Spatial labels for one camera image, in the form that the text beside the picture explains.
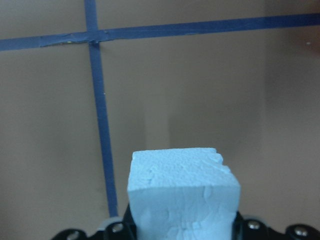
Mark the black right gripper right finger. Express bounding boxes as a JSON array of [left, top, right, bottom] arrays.
[[231, 212, 320, 240]]

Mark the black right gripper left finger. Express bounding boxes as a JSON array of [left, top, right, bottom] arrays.
[[51, 205, 137, 240]]

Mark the light blue foam block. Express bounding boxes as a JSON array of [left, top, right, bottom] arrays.
[[127, 147, 241, 240]]

